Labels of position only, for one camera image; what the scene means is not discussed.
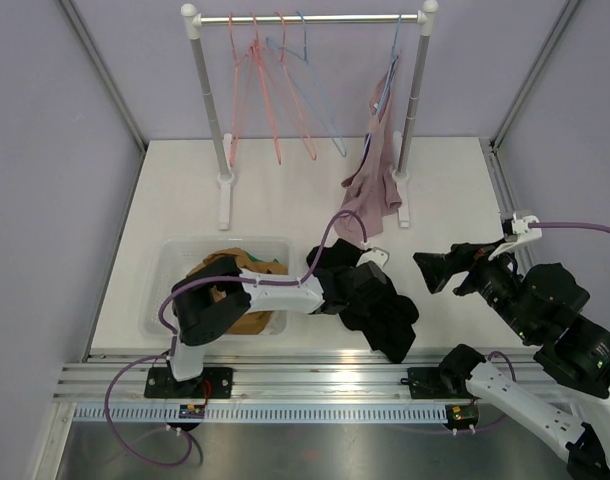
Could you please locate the green tank top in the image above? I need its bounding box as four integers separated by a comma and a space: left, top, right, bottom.
248, 254, 280, 263

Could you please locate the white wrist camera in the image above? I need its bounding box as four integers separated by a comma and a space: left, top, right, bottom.
356, 240, 390, 269
489, 212, 542, 260

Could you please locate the black tank top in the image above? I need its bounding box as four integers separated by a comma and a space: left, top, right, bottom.
306, 239, 419, 363

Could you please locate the pink tank top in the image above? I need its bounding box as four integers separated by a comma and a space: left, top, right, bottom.
334, 75, 402, 245

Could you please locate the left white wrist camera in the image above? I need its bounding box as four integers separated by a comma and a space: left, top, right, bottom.
356, 240, 390, 269

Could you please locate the white plastic basket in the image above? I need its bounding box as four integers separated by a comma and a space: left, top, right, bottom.
139, 236, 298, 340

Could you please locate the white tank top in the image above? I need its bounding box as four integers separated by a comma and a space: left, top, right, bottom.
263, 312, 287, 335

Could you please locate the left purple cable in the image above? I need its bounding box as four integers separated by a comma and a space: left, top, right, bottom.
103, 209, 374, 470

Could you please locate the blue hanger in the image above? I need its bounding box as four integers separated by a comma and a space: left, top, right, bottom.
265, 11, 347, 157
358, 14, 404, 166

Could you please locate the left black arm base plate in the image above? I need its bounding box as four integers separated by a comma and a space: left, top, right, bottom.
144, 367, 233, 400

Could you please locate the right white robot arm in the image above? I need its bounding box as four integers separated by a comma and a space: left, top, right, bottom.
413, 242, 610, 479

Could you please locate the pink wire hanger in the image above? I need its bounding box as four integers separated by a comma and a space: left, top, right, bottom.
228, 14, 255, 168

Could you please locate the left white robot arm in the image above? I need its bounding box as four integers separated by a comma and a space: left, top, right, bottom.
158, 257, 388, 398

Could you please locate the white metal clothes rack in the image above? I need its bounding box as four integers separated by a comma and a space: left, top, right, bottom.
181, 1, 439, 231

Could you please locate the white slotted cable duct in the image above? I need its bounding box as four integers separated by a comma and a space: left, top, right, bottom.
74, 402, 447, 424

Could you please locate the brown tank top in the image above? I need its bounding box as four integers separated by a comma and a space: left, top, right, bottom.
191, 248, 288, 335

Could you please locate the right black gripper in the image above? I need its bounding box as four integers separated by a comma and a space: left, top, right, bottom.
413, 235, 538, 340

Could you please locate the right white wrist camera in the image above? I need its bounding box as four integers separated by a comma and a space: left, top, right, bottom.
489, 212, 542, 260

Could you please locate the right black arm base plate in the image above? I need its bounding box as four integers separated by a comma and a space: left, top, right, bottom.
399, 367, 472, 400

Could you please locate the aluminium mounting rail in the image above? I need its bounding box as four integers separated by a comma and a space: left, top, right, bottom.
52, 347, 450, 405

